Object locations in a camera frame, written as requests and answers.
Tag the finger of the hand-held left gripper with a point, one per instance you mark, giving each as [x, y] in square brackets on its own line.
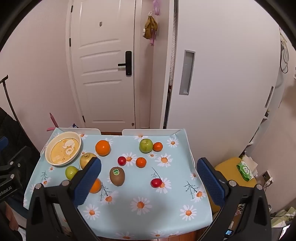
[25, 154]
[2, 144]

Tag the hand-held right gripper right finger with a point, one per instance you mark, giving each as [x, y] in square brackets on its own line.
[209, 177]

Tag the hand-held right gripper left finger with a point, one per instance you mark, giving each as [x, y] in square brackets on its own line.
[86, 180]

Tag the medium orange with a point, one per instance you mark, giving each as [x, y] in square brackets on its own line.
[96, 186]

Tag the small green apple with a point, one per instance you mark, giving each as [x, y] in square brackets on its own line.
[70, 172]

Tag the large yellow apple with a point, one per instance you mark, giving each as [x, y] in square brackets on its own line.
[85, 160]

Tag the brown kiwi with sticker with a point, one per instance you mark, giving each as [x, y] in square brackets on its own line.
[117, 176]

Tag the cream printed bowl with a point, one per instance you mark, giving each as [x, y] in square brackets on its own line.
[63, 148]

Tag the red cherry tomato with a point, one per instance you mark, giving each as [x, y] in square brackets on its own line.
[156, 182]
[121, 160]

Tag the small tangerine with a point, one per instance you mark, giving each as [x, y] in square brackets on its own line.
[141, 162]
[158, 147]

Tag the large green apple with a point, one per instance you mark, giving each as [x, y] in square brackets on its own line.
[145, 145]

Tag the person's left hand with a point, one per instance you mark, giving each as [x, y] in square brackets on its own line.
[12, 216]

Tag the dark cloth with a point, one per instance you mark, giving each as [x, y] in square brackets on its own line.
[9, 125]

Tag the yellow stool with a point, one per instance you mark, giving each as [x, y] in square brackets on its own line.
[229, 166]

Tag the large orange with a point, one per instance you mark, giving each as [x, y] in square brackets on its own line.
[103, 147]

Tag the green tissue pack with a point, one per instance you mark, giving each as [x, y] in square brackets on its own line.
[245, 171]

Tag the dark curved pole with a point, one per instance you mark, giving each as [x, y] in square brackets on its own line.
[8, 97]

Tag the blue daisy print tablecloth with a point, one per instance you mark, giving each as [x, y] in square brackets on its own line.
[136, 185]

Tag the pale green cloth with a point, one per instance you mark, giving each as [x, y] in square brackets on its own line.
[281, 217]

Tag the white panel door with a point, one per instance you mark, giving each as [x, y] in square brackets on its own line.
[104, 92]

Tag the white sliding door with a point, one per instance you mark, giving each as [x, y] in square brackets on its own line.
[226, 69]

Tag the olive hanging cloth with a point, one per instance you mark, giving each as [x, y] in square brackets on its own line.
[150, 26]

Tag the wall socket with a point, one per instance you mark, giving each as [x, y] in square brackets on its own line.
[268, 178]

